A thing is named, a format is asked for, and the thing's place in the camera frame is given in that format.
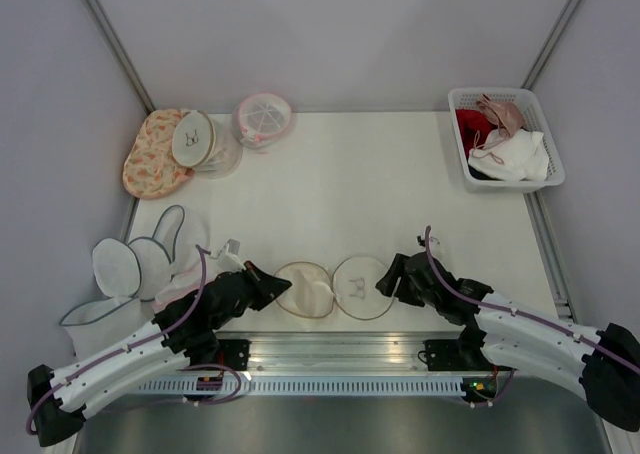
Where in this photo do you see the beige round mesh laundry bag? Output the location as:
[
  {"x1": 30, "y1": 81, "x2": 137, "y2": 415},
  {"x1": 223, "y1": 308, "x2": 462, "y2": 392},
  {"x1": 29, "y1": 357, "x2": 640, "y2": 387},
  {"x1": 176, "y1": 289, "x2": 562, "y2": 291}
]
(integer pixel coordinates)
[{"x1": 276, "y1": 256, "x2": 395, "y2": 322}]

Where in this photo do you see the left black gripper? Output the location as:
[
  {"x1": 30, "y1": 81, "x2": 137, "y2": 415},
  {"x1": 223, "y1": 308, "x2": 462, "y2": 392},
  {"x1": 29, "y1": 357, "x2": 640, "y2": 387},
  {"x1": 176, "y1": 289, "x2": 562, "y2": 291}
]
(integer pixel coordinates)
[{"x1": 212, "y1": 260, "x2": 291, "y2": 329}]

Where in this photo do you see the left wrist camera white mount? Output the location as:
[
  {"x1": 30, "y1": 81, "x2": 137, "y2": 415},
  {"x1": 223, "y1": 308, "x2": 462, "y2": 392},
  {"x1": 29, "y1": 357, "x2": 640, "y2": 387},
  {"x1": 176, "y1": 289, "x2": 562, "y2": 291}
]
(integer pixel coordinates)
[{"x1": 210, "y1": 239, "x2": 244, "y2": 272}]

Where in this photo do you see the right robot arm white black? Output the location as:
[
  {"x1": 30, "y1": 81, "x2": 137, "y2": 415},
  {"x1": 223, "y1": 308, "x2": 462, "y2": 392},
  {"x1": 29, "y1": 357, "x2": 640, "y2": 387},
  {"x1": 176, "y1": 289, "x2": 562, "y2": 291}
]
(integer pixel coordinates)
[{"x1": 376, "y1": 253, "x2": 639, "y2": 432}]

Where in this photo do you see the pink trimmed mesh laundry bag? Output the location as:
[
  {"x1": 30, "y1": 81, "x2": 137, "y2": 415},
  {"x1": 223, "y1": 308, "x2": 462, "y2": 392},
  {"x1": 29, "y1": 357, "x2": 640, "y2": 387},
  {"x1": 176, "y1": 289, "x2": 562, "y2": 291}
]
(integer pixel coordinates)
[{"x1": 231, "y1": 92, "x2": 293, "y2": 149}]

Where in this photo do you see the white bra in basket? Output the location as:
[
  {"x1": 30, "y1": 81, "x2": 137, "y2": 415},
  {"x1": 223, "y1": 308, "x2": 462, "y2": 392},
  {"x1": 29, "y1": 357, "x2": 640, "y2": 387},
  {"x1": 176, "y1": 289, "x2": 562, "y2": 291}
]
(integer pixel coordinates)
[{"x1": 468, "y1": 129, "x2": 549, "y2": 182}]

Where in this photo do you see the red garment in basket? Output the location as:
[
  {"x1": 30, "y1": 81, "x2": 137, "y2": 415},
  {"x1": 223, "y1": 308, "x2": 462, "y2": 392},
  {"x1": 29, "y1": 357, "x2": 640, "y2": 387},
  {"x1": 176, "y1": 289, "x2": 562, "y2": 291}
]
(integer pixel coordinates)
[{"x1": 455, "y1": 109, "x2": 495, "y2": 157}]

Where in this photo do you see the white slotted cable duct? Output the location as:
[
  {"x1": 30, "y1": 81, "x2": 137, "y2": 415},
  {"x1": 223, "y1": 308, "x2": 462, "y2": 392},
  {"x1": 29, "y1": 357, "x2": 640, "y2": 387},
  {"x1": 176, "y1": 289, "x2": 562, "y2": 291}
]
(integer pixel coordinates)
[{"x1": 133, "y1": 375, "x2": 464, "y2": 397}]

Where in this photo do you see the white plastic basket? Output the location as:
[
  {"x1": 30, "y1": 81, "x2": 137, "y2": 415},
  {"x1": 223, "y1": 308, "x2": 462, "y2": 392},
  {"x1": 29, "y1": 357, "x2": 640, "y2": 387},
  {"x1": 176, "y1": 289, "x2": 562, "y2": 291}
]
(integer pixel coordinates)
[{"x1": 448, "y1": 87, "x2": 565, "y2": 194}]

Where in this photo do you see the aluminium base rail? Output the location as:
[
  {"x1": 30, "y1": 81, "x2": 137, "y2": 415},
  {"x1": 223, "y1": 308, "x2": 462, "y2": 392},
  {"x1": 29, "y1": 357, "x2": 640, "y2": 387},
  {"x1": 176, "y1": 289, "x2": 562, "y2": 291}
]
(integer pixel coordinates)
[{"x1": 69, "y1": 293, "x2": 611, "y2": 375}]

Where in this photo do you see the beige cylindrical mesh laundry bag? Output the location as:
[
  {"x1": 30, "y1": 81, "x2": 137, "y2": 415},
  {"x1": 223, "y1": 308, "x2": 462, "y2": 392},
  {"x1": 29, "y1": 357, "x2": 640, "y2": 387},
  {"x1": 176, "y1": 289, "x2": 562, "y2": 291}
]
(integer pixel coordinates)
[{"x1": 171, "y1": 110, "x2": 243, "y2": 179}]

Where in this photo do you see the floral peach laundry bag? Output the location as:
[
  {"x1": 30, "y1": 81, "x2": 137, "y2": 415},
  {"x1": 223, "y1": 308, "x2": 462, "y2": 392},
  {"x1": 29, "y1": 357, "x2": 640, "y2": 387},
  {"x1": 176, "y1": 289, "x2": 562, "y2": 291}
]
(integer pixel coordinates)
[{"x1": 122, "y1": 109, "x2": 194, "y2": 200}]

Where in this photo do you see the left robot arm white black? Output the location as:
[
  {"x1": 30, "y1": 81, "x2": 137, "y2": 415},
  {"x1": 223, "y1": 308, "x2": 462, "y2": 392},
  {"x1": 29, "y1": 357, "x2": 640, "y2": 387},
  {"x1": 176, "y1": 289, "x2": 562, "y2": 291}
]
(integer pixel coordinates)
[{"x1": 26, "y1": 261, "x2": 292, "y2": 447}]

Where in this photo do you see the white grey-trimmed mesh laundry bag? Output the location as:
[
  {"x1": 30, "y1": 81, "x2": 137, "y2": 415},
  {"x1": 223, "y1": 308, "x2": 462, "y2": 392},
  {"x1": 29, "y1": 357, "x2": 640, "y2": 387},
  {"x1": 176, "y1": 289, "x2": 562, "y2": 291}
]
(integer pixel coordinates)
[{"x1": 60, "y1": 205, "x2": 210, "y2": 360}]

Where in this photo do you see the pink lace bra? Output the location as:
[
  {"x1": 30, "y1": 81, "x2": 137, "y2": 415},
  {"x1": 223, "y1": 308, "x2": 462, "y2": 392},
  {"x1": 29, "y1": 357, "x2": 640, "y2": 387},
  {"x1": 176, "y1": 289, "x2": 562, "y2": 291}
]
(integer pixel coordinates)
[{"x1": 469, "y1": 93, "x2": 525, "y2": 165}]

